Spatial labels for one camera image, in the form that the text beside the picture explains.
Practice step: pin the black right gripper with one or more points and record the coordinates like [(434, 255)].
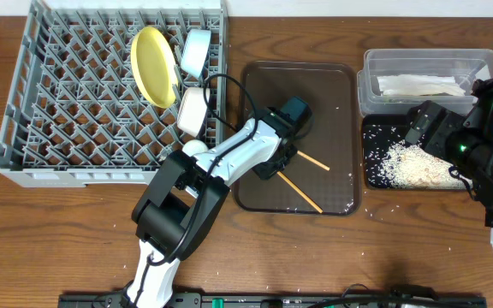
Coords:
[(448, 123)]

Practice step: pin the wooden chopstick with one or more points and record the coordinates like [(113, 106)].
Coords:
[(313, 160), (300, 192)]

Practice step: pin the pile of white rice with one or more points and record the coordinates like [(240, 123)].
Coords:
[(413, 169)]

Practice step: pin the cream plastic cup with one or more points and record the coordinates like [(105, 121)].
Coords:
[(193, 147)]

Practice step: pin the white paper napkin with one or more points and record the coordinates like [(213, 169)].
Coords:
[(418, 85)]

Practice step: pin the light blue plastic bowl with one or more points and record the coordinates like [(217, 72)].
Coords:
[(195, 52)]

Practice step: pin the yellow plastic plate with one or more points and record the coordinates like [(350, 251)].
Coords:
[(153, 66)]

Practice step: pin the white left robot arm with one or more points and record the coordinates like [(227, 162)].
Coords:
[(181, 203)]

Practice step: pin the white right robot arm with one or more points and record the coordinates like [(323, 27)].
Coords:
[(479, 185)]

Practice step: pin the black waste tray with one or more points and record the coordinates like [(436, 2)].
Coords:
[(375, 141)]

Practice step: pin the clear plastic waste bin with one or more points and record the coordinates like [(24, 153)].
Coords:
[(465, 65)]

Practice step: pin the dark brown serving tray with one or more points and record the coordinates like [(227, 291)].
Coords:
[(332, 137)]

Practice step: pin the grey plastic dish rack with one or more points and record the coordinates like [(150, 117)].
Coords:
[(74, 114)]

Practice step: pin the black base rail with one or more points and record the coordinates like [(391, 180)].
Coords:
[(197, 300)]

